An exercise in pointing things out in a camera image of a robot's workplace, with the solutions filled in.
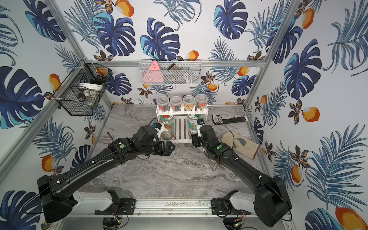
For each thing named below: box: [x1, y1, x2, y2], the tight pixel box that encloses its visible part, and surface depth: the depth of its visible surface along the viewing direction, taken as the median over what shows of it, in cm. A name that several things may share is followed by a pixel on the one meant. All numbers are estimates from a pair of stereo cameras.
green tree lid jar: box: [187, 113, 204, 122], surface depth 88 cm
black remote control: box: [212, 114, 249, 126], surface depth 113 cm
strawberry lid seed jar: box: [159, 114, 174, 124], surface depth 87 cm
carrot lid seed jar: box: [187, 119, 198, 139], surface depth 83 cm
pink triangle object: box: [141, 60, 164, 83], surface depth 92 cm
